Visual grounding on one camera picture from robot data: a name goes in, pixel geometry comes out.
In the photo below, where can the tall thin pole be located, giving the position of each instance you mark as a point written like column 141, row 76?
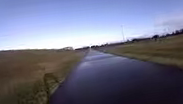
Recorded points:
column 123, row 34

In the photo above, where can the flat dry grass field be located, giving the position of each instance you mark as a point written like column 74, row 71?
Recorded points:
column 166, row 50

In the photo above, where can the pale distant building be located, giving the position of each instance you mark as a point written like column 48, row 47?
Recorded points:
column 67, row 48

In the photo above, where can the dark asphalt path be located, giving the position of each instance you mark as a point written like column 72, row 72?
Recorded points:
column 117, row 85

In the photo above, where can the dry grass slope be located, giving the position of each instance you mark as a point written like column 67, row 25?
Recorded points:
column 12, row 81

